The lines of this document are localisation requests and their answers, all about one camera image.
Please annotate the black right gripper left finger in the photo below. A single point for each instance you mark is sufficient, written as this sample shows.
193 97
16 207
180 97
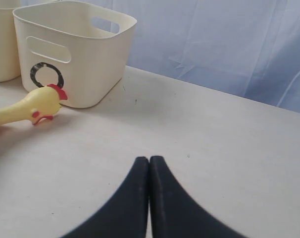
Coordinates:
125 214

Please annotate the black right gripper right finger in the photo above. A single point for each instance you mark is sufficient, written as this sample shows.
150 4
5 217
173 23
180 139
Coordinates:
174 214

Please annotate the yellow rubber chicken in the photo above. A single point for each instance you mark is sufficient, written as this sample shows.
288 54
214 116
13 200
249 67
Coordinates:
41 103

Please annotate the cream bin marked O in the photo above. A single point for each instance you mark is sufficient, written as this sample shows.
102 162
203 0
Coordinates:
81 47

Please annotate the blue backdrop curtain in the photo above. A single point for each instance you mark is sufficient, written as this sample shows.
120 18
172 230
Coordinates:
249 48

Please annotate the cream bin marked X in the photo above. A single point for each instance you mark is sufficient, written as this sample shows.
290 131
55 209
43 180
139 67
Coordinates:
9 60

